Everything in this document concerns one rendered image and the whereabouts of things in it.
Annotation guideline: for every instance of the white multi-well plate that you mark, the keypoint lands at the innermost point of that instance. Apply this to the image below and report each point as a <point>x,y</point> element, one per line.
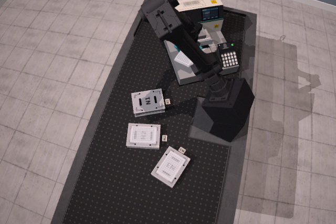
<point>141,136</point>
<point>183,59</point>
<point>170,166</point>

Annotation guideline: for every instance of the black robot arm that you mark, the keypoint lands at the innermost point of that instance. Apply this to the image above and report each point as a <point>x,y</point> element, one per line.
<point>178,28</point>

